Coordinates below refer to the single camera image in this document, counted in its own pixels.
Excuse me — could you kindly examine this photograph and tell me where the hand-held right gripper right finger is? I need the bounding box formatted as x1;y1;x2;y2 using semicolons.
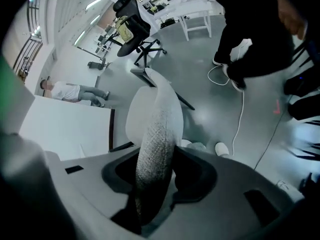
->
149;145;305;240

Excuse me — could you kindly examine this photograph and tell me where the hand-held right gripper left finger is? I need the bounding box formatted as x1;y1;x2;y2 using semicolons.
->
45;143;143;235

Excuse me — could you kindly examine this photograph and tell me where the grey chair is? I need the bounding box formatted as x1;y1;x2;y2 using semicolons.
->
109;67;196;229

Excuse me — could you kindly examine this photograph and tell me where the black mesh office chair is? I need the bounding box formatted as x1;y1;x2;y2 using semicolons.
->
102;0;168;68

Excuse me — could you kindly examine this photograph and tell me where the black metal railing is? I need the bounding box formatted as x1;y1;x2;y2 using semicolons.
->
11;0;44;80

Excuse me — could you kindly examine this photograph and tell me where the yellow green backpack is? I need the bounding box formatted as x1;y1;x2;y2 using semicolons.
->
114;15;134;44

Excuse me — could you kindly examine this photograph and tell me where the white floor cable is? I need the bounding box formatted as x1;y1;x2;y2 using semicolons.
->
206;63;246;157

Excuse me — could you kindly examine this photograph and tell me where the white metal frame table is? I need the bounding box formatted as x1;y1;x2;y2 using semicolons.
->
154;0;214;42

